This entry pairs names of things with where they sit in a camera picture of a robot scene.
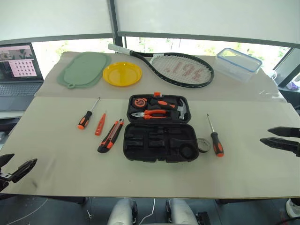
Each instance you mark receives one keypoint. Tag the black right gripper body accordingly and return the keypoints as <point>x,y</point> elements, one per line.
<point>298,151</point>

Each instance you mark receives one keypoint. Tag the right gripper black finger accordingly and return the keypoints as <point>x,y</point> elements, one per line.
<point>286,132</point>
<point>281,144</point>

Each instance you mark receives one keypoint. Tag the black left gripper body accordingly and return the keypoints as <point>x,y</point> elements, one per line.
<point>4,181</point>

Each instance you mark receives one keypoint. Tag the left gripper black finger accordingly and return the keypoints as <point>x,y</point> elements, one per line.
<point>22,171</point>
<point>5,158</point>

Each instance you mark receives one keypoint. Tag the electrical tape roll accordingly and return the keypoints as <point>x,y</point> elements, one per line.
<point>204,147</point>

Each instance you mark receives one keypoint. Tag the orange voltage tester pen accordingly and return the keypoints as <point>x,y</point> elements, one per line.
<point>100,125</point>

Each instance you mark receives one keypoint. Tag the orange black utility knife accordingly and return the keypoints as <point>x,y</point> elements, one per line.
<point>110,138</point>

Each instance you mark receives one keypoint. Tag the black tool case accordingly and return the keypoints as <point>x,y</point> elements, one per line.
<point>161,150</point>

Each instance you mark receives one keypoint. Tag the small purple object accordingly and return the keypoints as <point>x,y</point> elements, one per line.
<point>293,86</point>

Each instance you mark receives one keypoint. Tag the white shoe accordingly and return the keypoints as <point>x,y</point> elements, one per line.
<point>293,208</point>

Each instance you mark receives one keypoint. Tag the beige paper table cover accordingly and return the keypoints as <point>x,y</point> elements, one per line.
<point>234,91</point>

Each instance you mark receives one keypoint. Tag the open laptop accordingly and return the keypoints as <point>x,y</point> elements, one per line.
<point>18,89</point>

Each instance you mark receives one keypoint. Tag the clear plastic container blue rim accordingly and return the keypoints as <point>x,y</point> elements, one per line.
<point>236,66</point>

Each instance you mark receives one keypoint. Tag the silver rounded robot leg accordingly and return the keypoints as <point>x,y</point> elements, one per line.
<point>122,213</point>
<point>180,213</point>

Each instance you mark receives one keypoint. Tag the green silicone mat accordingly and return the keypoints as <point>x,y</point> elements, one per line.
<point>82,70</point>

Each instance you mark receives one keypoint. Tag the orange black tape measure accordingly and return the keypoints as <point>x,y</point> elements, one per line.
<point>140,102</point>

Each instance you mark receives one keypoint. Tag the white roller blind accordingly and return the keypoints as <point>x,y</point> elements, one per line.
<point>211,16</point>
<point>54,16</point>

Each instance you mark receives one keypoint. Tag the yellow plastic plate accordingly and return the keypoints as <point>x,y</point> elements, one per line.
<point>122,74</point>

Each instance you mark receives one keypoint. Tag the black tennis racket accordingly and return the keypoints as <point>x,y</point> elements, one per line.
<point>145,58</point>

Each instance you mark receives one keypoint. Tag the dark window post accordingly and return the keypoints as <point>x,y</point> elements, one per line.
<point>116,23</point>

